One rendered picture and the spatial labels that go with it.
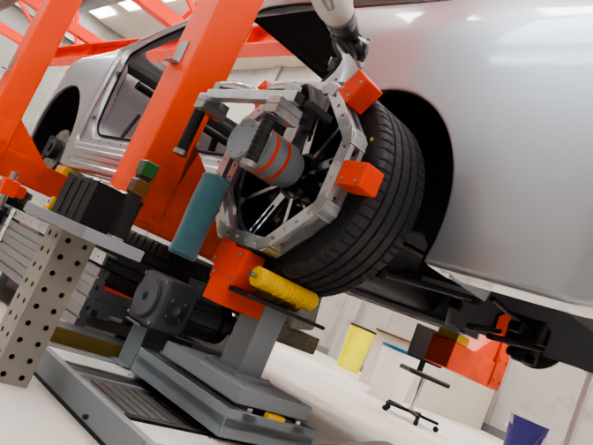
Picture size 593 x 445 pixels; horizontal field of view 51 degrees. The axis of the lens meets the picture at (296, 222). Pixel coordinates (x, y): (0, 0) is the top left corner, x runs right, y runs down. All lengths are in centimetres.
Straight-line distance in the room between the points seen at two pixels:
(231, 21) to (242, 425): 137
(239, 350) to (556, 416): 797
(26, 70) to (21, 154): 49
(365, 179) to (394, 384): 527
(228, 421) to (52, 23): 293
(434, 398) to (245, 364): 688
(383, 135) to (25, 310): 106
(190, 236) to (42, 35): 244
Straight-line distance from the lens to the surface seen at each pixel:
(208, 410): 173
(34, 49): 403
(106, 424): 159
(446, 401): 892
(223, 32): 229
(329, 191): 164
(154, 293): 204
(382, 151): 171
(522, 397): 982
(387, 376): 675
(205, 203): 182
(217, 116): 189
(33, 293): 174
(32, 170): 403
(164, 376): 192
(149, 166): 158
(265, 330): 189
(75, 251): 175
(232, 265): 178
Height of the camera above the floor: 45
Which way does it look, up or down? 8 degrees up
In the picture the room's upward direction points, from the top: 23 degrees clockwise
